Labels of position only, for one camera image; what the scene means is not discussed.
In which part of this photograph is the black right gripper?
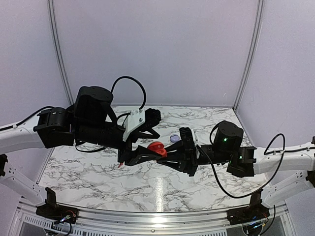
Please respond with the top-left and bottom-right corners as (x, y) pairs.
(157, 140), (232, 178)

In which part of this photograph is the purple charging case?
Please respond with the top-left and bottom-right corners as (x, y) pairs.
(170, 134), (181, 143)

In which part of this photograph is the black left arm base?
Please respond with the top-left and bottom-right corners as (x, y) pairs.
(36, 187), (79, 224)

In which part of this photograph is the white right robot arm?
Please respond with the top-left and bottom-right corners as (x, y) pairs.
(157, 121), (315, 220)

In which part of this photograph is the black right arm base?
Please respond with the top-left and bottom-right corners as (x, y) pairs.
(227, 190), (270, 225)

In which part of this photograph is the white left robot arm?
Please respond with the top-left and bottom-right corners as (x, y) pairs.
(0, 86), (162, 219)

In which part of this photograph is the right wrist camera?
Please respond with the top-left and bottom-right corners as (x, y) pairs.
(179, 127), (196, 154)

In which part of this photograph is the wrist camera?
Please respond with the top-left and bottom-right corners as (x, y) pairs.
(179, 127), (196, 154)
(123, 108), (161, 142)

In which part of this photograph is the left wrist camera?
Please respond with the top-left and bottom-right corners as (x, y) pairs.
(123, 108), (161, 142)

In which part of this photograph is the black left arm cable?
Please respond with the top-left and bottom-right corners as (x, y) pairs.
(0, 75), (147, 153)

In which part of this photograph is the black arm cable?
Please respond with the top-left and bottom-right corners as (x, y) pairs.
(0, 75), (147, 153)
(196, 122), (286, 199)

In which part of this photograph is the aluminium front rail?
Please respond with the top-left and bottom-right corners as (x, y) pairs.
(14, 196), (291, 236)

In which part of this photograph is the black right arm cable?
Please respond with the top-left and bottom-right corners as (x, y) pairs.
(196, 122), (286, 199)

